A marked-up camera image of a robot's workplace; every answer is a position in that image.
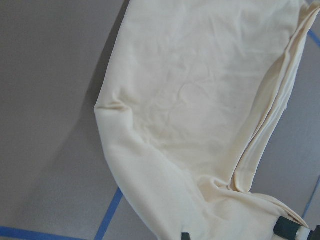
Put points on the cream long-sleeve printed shirt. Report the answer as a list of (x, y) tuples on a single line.
[(192, 94)]

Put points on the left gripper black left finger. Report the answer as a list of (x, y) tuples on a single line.
[(185, 236)]

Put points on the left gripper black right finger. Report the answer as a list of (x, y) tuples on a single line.
[(290, 230)]

